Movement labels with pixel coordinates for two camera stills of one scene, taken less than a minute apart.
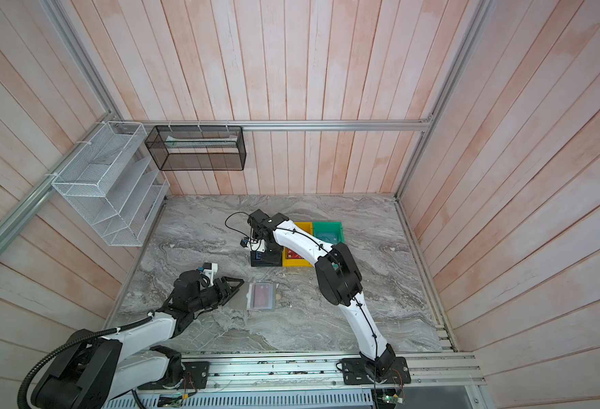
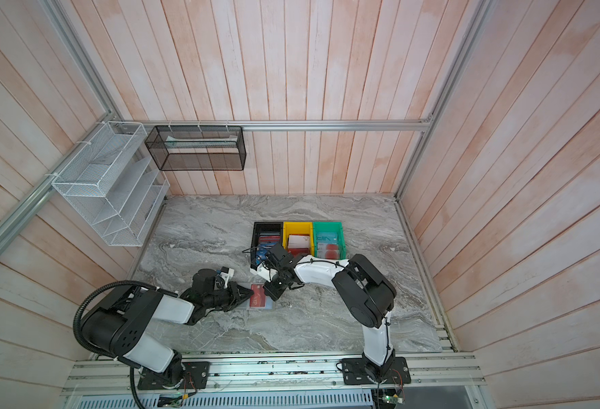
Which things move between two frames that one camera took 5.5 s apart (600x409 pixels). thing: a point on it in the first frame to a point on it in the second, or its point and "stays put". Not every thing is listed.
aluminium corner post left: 58,13 stays put
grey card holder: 261,296 stays put
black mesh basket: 198,147 stays put
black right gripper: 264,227 to 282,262
